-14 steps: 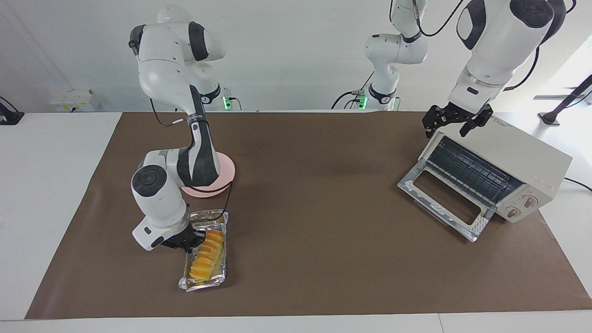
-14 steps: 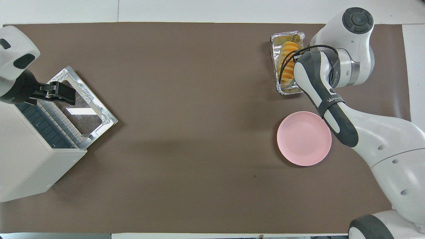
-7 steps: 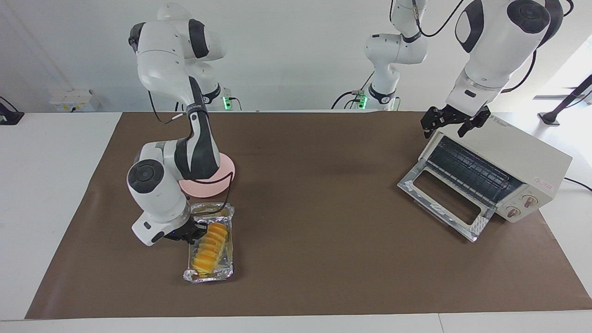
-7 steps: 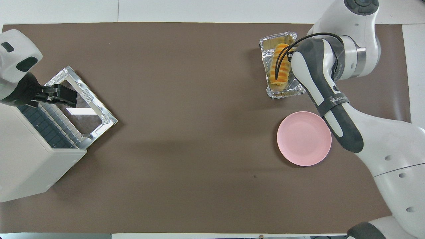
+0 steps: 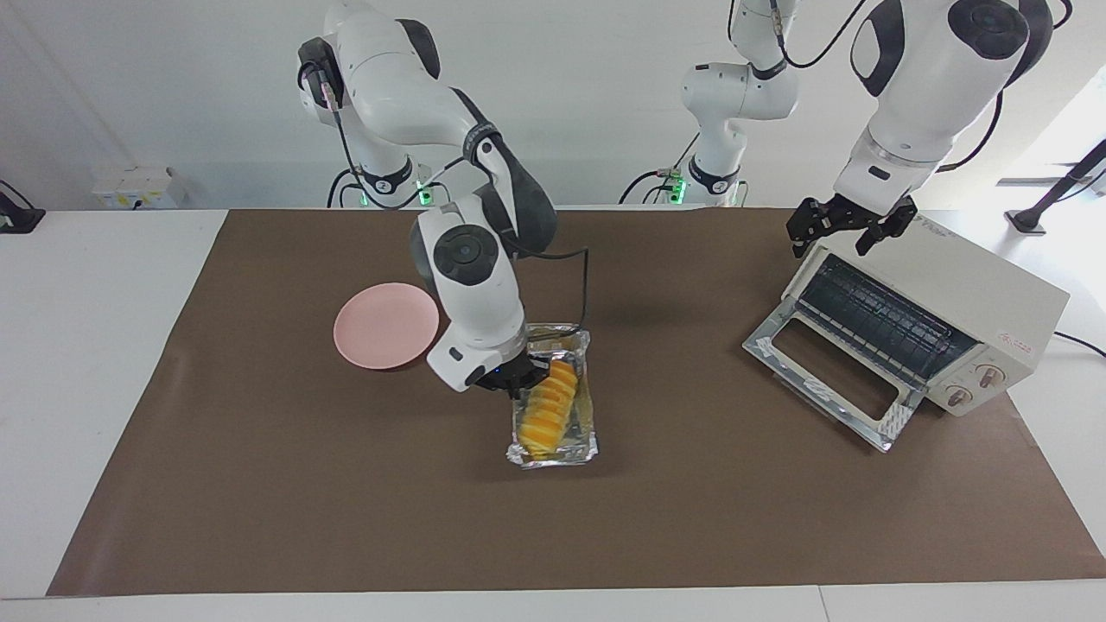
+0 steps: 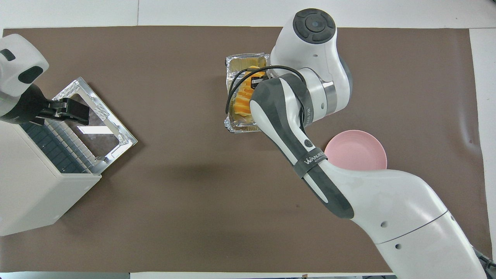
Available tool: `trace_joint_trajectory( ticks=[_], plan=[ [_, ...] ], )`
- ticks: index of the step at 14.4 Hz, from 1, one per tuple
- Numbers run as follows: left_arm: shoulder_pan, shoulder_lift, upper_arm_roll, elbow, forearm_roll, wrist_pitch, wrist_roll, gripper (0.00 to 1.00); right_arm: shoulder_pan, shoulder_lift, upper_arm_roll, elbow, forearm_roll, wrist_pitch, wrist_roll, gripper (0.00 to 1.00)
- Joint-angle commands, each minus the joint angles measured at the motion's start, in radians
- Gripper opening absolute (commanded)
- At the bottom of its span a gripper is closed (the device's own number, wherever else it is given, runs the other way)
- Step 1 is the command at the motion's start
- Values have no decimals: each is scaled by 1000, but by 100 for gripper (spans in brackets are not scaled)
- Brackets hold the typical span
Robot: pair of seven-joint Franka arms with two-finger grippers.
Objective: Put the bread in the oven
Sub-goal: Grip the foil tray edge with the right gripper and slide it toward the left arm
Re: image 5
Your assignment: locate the glass oven door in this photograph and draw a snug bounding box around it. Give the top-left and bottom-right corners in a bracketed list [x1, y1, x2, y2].
[742, 308, 927, 454]

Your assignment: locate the black right base cable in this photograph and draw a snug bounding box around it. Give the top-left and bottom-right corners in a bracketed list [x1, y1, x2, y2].
[326, 166, 365, 209]

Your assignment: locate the cream toaster oven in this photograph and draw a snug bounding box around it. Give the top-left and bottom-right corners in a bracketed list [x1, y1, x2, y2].
[742, 219, 1071, 454]

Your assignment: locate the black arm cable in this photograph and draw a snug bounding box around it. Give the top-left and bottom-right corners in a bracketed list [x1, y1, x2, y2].
[728, 0, 1072, 174]
[316, 67, 592, 334]

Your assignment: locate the black left base cable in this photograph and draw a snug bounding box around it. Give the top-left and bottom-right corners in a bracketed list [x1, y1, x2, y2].
[617, 130, 702, 206]

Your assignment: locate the white wall socket box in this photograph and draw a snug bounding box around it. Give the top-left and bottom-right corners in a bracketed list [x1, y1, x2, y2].
[90, 166, 188, 212]

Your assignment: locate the brown table mat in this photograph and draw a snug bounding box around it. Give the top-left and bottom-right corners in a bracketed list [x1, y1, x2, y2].
[46, 207, 1106, 598]

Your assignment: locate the yellow sliced bread loaf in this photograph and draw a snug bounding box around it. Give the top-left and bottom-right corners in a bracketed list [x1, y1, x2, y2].
[516, 358, 581, 461]

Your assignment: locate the black clamp stand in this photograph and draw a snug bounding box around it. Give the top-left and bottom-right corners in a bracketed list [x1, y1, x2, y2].
[0, 179, 47, 235]

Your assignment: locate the black oven power cable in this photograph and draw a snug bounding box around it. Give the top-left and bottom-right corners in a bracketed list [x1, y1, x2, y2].
[1052, 330, 1106, 360]

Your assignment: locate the pink round plate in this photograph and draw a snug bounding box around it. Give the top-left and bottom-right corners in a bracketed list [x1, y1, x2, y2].
[333, 282, 441, 371]

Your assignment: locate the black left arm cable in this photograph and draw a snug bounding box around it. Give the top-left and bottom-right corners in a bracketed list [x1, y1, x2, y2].
[728, 0, 1072, 174]

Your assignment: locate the black tripod stand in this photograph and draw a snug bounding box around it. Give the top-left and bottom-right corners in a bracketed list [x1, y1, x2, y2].
[1004, 138, 1106, 237]

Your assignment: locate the black base cable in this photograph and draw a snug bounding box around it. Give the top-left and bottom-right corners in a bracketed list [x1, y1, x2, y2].
[617, 130, 702, 206]
[326, 166, 365, 209]

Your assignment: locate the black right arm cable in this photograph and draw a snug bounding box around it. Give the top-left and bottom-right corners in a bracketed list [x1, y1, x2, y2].
[316, 67, 592, 334]

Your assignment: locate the silver foil baking tray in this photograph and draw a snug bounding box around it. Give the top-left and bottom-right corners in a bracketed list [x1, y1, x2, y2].
[505, 322, 600, 470]

